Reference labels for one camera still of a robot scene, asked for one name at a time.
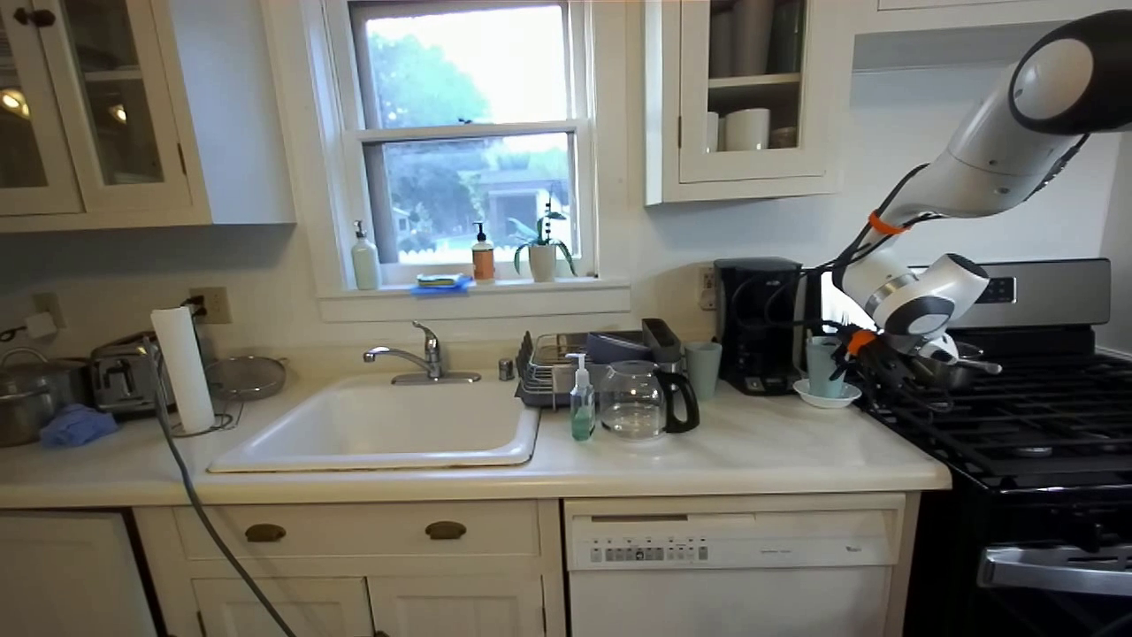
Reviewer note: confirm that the white pump bottle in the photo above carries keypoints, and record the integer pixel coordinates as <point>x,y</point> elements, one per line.
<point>367,265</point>

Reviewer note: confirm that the white plate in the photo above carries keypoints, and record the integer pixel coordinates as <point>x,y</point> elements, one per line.
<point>826,399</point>

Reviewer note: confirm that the white mug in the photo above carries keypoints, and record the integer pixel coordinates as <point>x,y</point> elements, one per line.
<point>746,129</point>
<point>711,129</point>

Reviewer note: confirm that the chrome faucet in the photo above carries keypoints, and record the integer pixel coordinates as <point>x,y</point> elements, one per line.
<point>425,355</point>

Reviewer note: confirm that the orange pump bottle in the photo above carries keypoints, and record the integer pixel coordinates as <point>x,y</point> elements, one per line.
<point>483,258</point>

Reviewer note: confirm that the white dishwasher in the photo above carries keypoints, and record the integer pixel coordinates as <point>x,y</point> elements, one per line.
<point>729,567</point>

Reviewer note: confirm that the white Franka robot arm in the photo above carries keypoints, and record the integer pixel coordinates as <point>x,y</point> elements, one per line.
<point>1003,152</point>

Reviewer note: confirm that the white wall cabinet with mugs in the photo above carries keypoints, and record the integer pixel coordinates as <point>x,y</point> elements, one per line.
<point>815,119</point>

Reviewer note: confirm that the wall power outlet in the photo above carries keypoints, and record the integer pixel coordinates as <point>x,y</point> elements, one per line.
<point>214,307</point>

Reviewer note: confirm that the white paper towel roll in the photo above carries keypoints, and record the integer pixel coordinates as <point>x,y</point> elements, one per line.
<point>184,372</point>

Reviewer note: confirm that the steel saucepan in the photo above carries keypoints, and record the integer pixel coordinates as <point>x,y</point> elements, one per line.
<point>978,357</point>

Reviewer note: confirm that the silver toaster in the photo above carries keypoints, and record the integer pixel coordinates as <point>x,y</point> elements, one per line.
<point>124,375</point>

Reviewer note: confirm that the white kitchen sink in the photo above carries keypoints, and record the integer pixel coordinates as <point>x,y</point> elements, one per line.
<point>392,425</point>

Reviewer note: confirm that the large steel cooking pot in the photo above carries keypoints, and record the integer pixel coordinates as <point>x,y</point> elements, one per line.
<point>30,400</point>

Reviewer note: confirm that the black gas stove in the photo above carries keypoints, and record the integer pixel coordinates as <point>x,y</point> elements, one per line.
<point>1037,471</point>

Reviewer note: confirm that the black dish rack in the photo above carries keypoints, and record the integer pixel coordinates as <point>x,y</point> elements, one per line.
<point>544,375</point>

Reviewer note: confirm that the blue sponge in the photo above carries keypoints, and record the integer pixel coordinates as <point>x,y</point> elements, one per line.
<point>445,286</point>

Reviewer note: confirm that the grey cup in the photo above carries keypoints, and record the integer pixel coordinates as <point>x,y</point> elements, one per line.
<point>707,370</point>
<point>826,339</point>
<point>821,370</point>

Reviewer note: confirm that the glass lid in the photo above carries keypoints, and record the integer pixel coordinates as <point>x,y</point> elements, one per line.
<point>249,375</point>

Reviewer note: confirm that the clear soap pump bottle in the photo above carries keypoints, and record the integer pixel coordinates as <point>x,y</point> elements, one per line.
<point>582,412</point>

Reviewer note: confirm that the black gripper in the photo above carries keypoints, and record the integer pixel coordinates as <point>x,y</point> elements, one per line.
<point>920,363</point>

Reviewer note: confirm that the blue cloth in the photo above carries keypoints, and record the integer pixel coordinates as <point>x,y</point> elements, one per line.
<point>76,425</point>

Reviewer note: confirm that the white pot with plant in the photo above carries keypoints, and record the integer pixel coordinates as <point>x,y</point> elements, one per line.
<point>544,258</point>

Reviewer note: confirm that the black coffee maker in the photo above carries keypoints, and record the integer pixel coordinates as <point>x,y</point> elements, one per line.
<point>763,324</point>

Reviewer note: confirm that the window with white frame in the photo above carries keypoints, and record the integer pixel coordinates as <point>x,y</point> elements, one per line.
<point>472,144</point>

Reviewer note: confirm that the white glass-door wall cabinet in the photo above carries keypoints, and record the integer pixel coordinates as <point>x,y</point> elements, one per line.
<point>142,119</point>

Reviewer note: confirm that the white base cabinets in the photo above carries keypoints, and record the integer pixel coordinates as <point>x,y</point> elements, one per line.
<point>355,567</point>

